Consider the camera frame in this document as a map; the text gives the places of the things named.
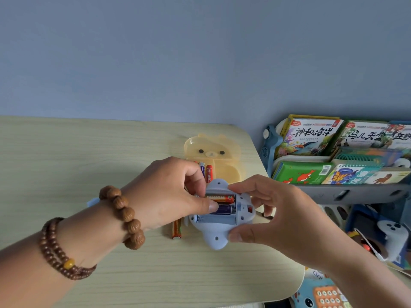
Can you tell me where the person's left hand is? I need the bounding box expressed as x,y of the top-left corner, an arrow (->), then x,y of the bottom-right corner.
123,157 -> 220,232

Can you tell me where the person's right hand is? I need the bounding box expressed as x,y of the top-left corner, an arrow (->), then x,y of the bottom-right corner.
227,175 -> 341,274

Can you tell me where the dark purple battery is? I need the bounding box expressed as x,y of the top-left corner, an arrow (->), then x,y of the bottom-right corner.
197,204 -> 237,216

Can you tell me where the light blue toy device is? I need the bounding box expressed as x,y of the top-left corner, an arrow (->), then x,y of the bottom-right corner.
188,178 -> 257,251

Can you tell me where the person's left forearm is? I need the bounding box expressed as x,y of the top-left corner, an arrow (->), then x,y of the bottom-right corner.
0,188 -> 146,308

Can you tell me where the person's right forearm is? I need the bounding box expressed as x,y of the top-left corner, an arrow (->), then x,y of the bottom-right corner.
318,228 -> 411,308

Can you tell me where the yellow bear-shaped box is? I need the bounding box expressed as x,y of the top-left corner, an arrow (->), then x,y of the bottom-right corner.
183,133 -> 245,185

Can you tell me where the green fox picture book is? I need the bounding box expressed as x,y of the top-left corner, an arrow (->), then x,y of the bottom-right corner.
272,161 -> 335,185

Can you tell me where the blue animal toy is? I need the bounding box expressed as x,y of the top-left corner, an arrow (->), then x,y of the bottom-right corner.
290,278 -> 322,308

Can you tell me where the white plastic basket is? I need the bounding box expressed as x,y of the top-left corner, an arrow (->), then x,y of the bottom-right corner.
320,204 -> 351,232

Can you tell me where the orange keypad toy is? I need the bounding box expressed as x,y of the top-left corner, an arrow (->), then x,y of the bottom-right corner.
313,285 -> 348,308

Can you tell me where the ocean picture book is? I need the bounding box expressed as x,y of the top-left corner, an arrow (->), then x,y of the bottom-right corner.
275,114 -> 344,158

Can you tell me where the grey blue bookshelf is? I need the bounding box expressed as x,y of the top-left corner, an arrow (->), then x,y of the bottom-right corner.
259,117 -> 411,209

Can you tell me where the blue storage box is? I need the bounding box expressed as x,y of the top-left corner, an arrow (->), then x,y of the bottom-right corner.
345,204 -> 411,274

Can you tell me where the blue elephant picture book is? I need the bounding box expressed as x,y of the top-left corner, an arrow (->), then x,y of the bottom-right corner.
322,164 -> 384,185

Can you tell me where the teal spiral-bound book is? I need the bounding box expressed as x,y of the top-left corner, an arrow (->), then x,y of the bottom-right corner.
333,146 -> 404,168

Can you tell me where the white game controller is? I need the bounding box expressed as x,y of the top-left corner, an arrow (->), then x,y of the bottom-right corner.
376,220 -> 409,263

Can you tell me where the bird picture book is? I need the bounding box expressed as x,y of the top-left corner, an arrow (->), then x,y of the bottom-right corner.
333,120 -> 391,152

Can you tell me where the dinosaur picture book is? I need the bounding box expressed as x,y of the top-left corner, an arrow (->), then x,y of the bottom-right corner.
364,168 -> 411,185

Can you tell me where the wild animal picture book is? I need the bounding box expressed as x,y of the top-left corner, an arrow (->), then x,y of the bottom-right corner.
383,121 -> 411,150

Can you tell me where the large brown bead bracelet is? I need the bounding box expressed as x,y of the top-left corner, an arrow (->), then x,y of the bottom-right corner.
98,185 -> 146,251

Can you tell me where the small brown bead bracelet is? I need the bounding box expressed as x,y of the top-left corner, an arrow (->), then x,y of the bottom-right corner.
39,217 -> 97,281

